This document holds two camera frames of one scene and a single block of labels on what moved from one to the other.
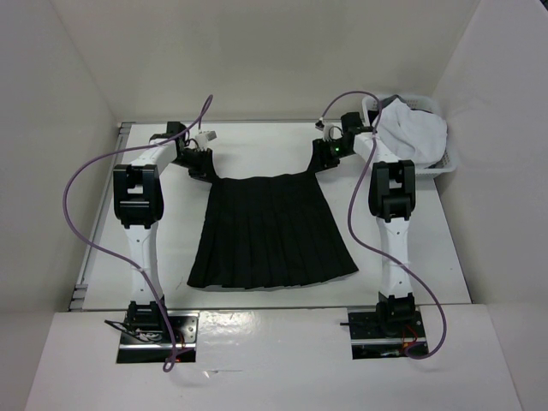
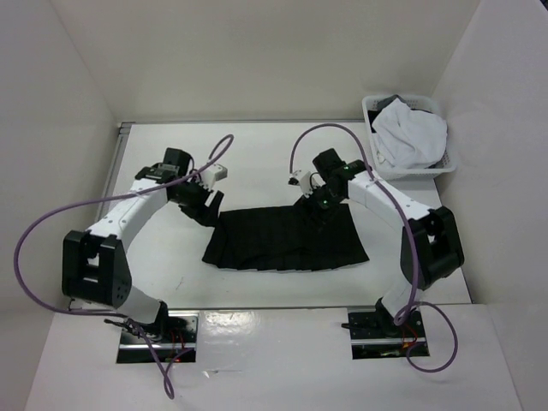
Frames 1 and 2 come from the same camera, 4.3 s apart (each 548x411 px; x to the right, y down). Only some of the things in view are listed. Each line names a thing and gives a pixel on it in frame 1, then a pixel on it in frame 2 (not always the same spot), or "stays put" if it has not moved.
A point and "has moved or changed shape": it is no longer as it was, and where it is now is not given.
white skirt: [416, 136] stays put
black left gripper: [205, 169] to [205, 215]
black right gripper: [321, 157] to [309, 205]
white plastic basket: [449, 162] stays put
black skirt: [271, 231] has moved or changed shape
